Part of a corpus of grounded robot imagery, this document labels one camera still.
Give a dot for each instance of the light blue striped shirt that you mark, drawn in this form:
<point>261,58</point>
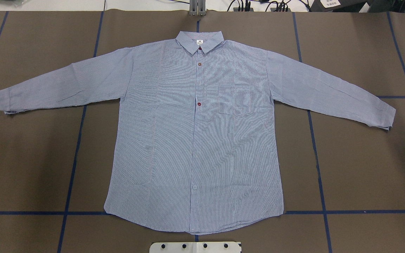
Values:
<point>196,147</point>

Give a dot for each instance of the grey aluminium frame post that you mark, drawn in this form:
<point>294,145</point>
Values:
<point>197,8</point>

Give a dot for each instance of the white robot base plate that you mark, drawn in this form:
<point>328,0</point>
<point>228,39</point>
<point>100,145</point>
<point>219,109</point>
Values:
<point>196,247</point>

